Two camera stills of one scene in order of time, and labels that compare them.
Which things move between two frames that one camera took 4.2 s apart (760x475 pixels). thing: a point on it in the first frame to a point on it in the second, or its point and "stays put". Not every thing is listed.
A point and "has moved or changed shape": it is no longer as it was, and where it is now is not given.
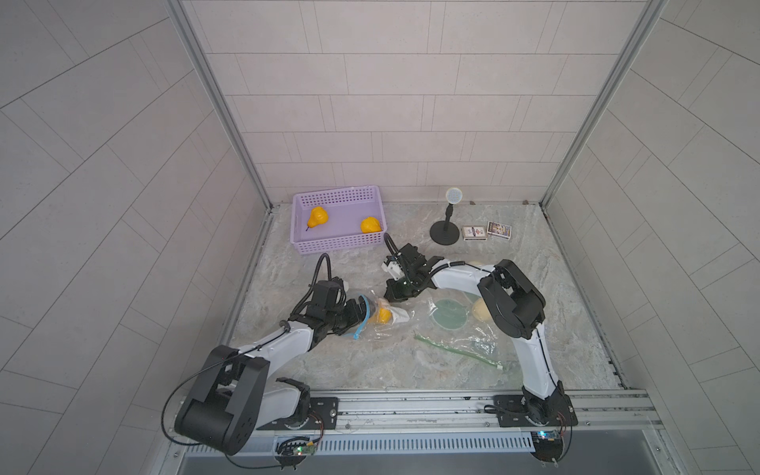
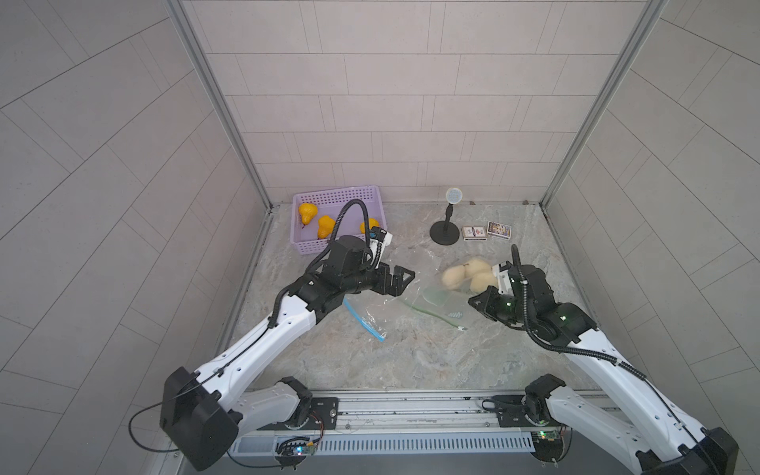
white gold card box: x=474 y=233 stays put
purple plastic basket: x=336 y=219 stays put
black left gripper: x=354 y=318 to x=392 y=288
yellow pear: x=319 y=216 has moved or changed shape
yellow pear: x=370 y=225 stays put
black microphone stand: x=445 y=233 stays put
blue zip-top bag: x=380 y=314 has moved or changed shape
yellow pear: x=384 y=316 to x=326 y=227
